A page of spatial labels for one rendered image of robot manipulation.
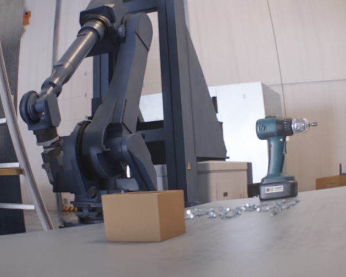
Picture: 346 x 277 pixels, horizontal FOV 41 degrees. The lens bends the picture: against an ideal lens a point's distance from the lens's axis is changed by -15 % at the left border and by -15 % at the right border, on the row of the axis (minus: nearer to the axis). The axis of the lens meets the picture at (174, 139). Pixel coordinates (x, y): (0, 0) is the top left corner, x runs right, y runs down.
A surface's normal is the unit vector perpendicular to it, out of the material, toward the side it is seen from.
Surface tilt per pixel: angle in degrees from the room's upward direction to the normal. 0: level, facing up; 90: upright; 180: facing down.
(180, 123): 90
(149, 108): 90
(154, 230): 90
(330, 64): 90
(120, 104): 64
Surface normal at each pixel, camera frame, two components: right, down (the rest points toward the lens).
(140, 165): -0.22, 0.67
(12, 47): 0.91, -0.09
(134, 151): 0.62, -0.10
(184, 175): -0.37, -0.05
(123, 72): -0.36, -0.47
